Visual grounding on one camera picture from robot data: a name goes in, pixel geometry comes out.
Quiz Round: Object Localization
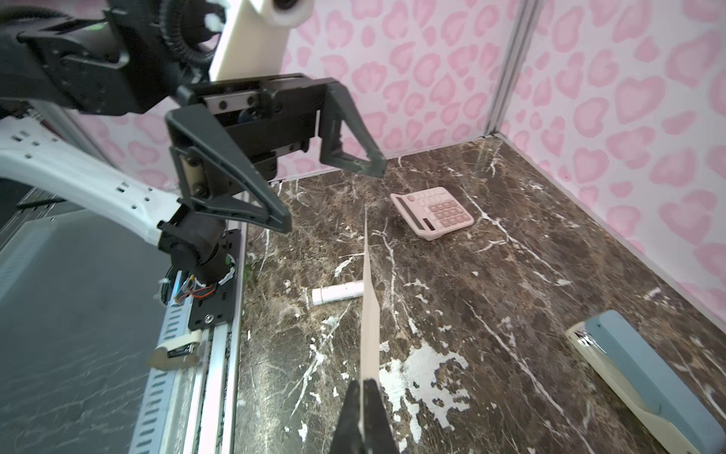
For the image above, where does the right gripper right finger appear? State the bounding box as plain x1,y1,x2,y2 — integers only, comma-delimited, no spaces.
360,378,400,454

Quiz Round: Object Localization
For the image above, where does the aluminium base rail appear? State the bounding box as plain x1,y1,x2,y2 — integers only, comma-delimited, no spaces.
129,222,248,453

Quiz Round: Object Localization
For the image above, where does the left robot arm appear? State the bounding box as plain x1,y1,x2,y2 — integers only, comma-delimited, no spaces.
1,1,387,330

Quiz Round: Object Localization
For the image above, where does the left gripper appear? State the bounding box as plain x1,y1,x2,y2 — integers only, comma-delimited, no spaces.
163,73,389,235

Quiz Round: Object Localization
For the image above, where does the beige lined letter paper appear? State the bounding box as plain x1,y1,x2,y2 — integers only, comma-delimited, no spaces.
358,203,382,384

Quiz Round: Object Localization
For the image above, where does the beige tape piece on rail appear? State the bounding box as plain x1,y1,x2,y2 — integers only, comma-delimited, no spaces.
147,330,202,371

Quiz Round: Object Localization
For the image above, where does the pink calculator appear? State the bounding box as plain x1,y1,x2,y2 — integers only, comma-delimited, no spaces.
389,187,474,241

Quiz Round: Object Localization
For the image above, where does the white glue stick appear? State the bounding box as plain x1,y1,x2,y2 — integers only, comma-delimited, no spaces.
311,281,364,306

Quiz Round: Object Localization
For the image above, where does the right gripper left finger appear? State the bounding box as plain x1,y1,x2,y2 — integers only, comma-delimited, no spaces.
329,380,363,454

